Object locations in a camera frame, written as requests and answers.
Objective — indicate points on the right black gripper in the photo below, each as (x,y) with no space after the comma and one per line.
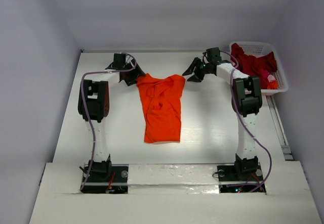
(199,69)

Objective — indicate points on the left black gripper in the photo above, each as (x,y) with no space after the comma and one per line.
(136,73)

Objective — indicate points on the orange t shirt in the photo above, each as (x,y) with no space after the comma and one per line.
(161,104)

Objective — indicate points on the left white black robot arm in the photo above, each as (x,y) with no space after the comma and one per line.
(94,106)

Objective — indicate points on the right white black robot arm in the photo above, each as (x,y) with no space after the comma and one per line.
(246,100)

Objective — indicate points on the dark red t shirt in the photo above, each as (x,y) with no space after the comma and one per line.
(251,65)

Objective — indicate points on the white plastic basket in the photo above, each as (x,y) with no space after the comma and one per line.
(259,49)

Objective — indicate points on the pink garment in basket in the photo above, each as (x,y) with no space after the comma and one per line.
(266,76)

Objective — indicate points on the small orange garment in basket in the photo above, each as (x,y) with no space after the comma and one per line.
(273,85)

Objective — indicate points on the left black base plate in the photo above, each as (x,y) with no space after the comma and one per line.
(115,182)

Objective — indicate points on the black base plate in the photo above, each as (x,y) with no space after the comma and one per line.
(231,181)
(115,182)

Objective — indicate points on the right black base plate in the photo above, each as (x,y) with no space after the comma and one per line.
(231,181)

